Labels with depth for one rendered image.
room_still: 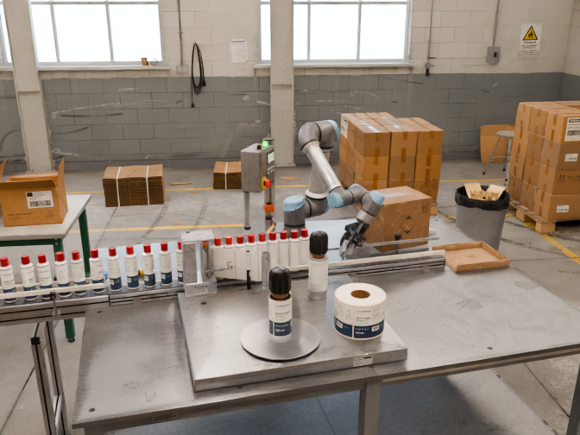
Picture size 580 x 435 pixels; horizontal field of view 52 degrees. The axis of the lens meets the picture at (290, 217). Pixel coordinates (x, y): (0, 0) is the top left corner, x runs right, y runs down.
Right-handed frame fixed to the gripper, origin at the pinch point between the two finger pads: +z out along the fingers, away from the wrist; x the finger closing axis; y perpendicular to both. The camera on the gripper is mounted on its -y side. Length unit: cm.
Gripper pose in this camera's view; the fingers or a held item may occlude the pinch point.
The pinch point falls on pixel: (341, 254)
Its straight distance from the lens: 295.8
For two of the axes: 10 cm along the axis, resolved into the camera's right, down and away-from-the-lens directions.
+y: 2.5, 3.3, -9.1
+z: -4.8, 8.6, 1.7
